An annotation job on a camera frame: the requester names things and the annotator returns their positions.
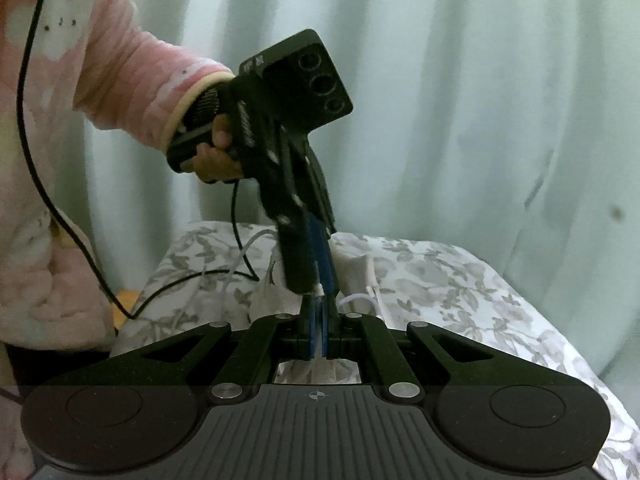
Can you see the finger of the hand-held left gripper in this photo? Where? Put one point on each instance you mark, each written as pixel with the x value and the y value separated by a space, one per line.
pixel 300 260
pixel 324 260

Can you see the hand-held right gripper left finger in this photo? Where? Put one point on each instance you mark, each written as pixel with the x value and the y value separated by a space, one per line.
pixel 312 327

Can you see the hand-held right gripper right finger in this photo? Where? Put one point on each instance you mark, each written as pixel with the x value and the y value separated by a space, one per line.
pixel 327 327

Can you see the white shoelace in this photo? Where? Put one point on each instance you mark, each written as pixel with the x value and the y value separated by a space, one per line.
pixel 318 290

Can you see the white sneaker shoe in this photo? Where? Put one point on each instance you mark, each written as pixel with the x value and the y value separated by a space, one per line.
pixel 272 305

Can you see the person's left forearm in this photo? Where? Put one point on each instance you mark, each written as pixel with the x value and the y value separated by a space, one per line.
pixel 140 85

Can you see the person's left hand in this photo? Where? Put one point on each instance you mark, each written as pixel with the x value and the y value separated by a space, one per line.
pixel 220 165

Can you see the grey floral white blanket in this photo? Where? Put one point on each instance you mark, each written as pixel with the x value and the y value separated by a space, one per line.
pixel 450 300

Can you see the pale green curtain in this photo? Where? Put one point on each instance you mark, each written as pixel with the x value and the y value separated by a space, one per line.
pixel 450 85

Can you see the person's pink fleece torso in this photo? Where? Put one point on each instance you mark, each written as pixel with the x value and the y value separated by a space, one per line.
pixel 40 260

